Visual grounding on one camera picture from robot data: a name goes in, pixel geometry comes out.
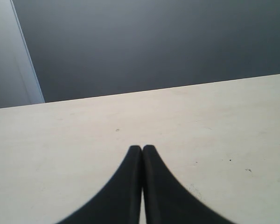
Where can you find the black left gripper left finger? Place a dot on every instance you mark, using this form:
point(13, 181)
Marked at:
point(119, 201)

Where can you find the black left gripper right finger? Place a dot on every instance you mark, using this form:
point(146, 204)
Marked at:
point(166, 200)

